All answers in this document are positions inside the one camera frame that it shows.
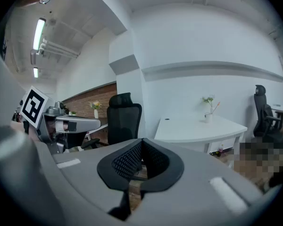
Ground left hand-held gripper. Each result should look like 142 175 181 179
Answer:
20 85 101 155

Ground white ceiling pipes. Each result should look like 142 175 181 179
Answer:
37 38 80 57

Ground black office chair with headrest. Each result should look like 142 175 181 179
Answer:
253 84 283 141

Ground person's left hand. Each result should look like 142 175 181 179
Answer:
47 121 69 139

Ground black mesh office chair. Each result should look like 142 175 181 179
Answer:
81 92 143 150

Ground orange star wand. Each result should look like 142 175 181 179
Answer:
211 101 221 114

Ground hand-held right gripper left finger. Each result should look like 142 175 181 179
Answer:
52 138 143 213

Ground white flower bouquet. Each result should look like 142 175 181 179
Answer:
201 94 216 108

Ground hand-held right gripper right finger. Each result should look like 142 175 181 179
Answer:
129 138 282 226

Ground yellow flower bouquet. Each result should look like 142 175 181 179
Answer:
90 100 102 111

